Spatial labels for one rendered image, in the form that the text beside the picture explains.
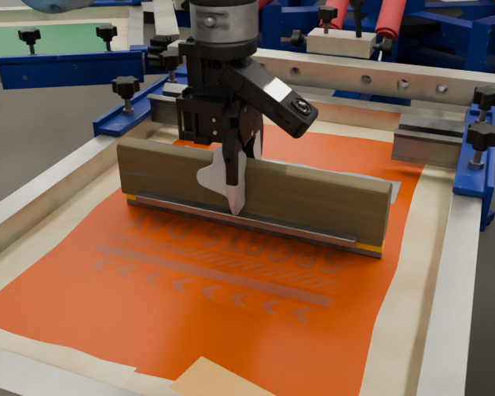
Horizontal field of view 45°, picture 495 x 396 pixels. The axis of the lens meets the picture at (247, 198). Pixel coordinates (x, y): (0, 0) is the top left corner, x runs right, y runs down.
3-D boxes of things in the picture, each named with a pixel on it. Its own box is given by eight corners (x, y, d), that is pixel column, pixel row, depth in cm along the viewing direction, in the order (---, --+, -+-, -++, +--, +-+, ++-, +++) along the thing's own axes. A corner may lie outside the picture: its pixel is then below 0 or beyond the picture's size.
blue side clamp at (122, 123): (123, 165, 98) (119, 126, 94) (97, 160, 99) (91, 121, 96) (201, 103, 122) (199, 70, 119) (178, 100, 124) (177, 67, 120)
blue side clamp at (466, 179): (484, 232, 80) (494, 186, 77) (445, 225, 82) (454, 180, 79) (490, 144, 105) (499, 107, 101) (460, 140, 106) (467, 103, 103)
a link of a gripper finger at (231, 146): (233, 176, 74) (236, 107, 71) (247, 178, 74) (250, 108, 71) (218, 188, 70) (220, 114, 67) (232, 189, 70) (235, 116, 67)
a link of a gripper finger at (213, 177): (202, 207, 77) (203, 137, 74) (245, 215, 75) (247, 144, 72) (192, 216, 74) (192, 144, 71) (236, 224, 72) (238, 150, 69)
